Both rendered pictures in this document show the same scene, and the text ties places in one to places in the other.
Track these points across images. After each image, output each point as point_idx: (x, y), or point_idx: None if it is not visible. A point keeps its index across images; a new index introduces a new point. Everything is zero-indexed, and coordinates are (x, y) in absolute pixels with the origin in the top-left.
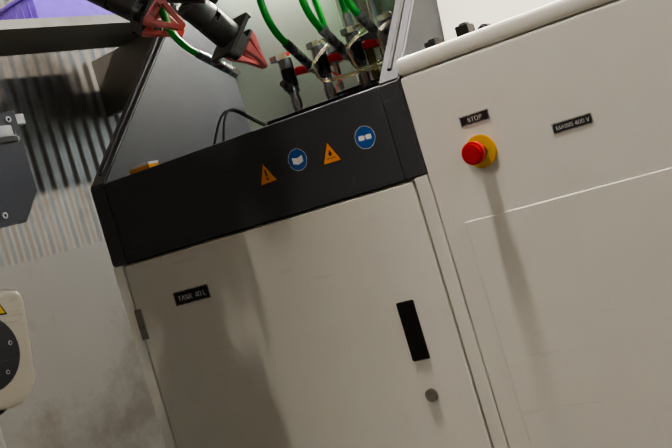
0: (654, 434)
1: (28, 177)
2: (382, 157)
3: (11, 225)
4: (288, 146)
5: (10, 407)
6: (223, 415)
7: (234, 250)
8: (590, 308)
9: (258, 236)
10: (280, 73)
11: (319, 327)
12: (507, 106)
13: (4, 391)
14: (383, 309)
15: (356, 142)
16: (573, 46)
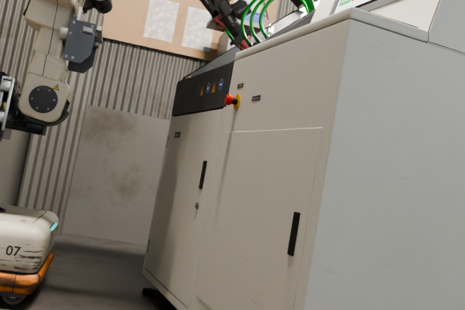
0: (226, 256)
1: (90, 48)
2: (221, 95)
3: (74, 61)
4: (208, 81)
5: (44, 121)
6: (167, 188)
7: (188, 120)
8: (233, 187)
9: (193, 117)
10: None
11: (190, 162)
12: (247, 84)
13: (43, 114)
14: (201, 162)
15: (219, 85)
16: (267, 61)
